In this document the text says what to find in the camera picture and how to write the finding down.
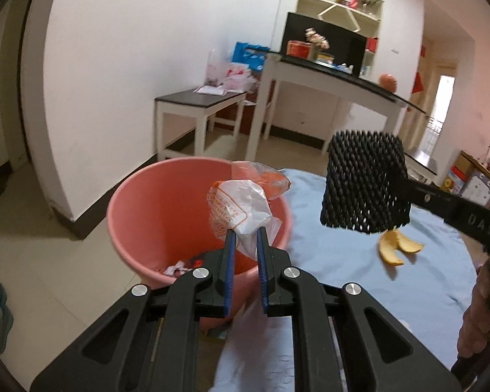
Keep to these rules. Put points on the children's drawing board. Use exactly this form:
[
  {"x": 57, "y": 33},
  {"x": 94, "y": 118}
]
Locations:
[{"x": 484, "y": 186}]

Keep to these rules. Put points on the colourful wrapper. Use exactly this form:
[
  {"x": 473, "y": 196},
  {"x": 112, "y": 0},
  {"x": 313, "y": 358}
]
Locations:
[{"x": 179, "y": 268}]

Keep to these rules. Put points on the black television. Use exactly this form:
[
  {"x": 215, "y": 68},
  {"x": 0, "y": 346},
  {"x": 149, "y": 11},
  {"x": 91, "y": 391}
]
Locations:
[{"x": 343, "y": 49}]

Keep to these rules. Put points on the orange round fruit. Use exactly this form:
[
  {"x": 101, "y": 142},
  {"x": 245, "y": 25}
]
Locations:
[{"x": 388, "y": 81}]

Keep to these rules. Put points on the pink plastic bags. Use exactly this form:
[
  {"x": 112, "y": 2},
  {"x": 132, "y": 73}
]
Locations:
[{"x": 230, "y": 73}]

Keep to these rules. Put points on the red wall decoration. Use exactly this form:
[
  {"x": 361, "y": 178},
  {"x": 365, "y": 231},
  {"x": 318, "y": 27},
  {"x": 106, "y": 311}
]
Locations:
[{"x": 418, "y": 82}]

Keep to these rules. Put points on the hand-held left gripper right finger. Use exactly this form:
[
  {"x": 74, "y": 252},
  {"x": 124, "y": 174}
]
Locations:
[{"x": 262, "y": 273}]

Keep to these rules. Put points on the blue shopping bag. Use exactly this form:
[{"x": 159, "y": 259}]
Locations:
[{"x": 249, "y": 55}]

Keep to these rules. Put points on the black-top white stool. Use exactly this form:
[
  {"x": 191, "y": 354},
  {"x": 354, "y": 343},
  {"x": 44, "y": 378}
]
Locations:
[{"x": 422, "y": 163}]

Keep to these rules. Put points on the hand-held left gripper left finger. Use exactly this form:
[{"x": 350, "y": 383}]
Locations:
[{"x": 228, "y": 273}]

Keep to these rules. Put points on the colourful cardboard box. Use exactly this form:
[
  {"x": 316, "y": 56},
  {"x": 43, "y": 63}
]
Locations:
[{"x": 457, "y": 171}]

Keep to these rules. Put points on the black foam fruit net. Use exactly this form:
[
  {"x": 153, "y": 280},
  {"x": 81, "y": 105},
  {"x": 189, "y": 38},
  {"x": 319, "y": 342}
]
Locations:
[{"x": 359, "y": 179}]

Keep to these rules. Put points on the black-top white bench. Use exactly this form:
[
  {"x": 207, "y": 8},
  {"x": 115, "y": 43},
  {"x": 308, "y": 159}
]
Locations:
[{"x": 188, "y": 100}]

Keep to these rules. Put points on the white papers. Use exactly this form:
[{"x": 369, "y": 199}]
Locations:
[{"x": 214, "y": 90}]

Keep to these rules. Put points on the pink plastic bucket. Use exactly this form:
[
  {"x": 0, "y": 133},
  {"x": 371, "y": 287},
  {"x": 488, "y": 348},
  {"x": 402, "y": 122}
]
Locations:
[{"x": 155, "y": 212}]

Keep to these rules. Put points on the orange and white plastic bag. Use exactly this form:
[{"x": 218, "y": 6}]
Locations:
[{"x": 241, "y": 204}]

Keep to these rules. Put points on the light blue tablecloth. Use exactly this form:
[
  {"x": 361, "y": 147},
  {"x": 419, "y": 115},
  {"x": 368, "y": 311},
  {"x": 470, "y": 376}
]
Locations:
[{"x": 351, "y": 290}]

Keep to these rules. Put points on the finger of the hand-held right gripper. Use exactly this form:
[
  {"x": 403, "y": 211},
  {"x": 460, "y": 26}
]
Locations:
[{"x": 426, "y": 198}]

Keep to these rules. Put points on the person's right hand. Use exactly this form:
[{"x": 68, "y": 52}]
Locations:
[{"x": 477, "y": 314}]

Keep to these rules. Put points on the glass-top table with white legs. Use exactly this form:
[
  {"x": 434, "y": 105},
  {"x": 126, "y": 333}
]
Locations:
[{"x": 339, "y": 79}]

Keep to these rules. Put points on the white wall shelf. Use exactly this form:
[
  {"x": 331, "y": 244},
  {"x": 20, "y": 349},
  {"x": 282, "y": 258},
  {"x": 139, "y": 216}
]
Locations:
[{"x": 339, "y": 6}]

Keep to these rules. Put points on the red box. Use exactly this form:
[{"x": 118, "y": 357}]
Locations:
[{"x": 299, "y": 49}]

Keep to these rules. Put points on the yellow fruit peel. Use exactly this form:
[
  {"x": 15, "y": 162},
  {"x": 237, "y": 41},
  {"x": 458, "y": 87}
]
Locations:
[{"x": 388, "y": 253}]

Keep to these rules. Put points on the pink flower bouquet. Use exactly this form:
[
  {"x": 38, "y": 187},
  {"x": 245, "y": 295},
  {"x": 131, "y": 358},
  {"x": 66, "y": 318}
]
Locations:
[{"x": 316, "y": 41}]

